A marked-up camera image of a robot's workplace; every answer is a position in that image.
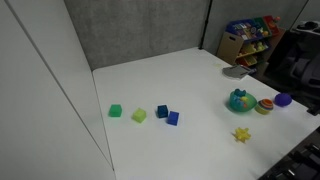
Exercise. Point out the light blue toy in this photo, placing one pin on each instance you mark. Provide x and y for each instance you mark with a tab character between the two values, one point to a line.
237	101

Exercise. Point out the green bowl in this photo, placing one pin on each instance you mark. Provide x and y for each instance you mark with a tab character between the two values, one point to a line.
250	100

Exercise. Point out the dark teal toy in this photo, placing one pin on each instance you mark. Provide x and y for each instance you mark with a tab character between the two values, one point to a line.
239	92

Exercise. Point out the orange yellow toy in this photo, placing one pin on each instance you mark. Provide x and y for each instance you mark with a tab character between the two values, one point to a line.
245	99

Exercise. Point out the yellow spiky toy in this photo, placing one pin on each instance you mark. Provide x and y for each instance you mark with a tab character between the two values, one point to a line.
241	134

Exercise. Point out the colourful toy bin shelf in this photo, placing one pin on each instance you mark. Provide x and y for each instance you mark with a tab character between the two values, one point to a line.
250	40

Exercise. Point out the dark blue cube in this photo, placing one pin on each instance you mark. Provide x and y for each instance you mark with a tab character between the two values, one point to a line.
162	111

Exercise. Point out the bright blue cube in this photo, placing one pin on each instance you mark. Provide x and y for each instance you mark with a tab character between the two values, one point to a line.
173	118

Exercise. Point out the yellow-green cube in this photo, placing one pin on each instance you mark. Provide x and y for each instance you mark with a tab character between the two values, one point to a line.
139	115

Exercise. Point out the green cube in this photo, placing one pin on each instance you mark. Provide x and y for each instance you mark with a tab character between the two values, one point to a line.
115	110

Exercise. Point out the gray flat pad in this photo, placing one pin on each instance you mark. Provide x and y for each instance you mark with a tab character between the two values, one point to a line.
236	72

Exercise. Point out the black vertical pole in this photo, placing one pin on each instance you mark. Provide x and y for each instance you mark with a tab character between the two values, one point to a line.
206	23

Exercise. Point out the purple ball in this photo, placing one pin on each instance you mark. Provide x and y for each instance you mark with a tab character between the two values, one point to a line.
283	99

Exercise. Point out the black office chair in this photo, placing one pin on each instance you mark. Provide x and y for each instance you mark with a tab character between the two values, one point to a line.
301	63

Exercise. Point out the black equipment frame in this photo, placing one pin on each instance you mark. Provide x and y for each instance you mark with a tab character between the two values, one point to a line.
300	160

